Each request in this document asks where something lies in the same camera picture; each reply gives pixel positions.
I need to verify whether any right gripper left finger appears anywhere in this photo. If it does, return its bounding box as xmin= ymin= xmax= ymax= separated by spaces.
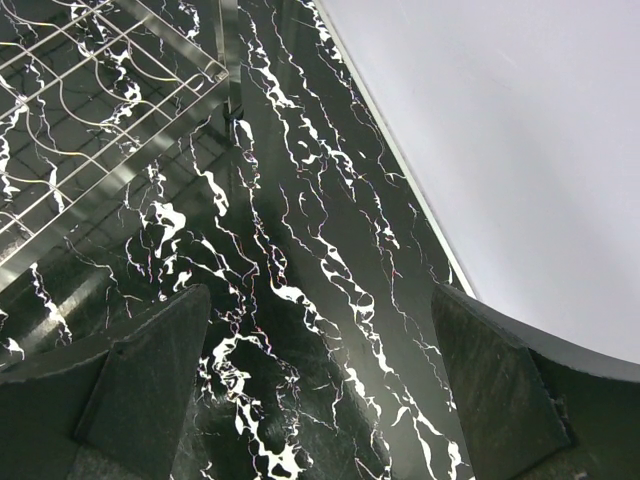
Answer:
xmin=1 ymin=285 xmax=210 ymax=479

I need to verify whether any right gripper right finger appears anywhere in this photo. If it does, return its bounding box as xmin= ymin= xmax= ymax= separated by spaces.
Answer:
xmin=431 ymin=286 xmax=639 ymax=479

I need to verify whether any steel wire dish rack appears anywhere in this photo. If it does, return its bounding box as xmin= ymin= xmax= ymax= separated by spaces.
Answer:
xmin=1 ymin=1 xmax=242 ymax=287

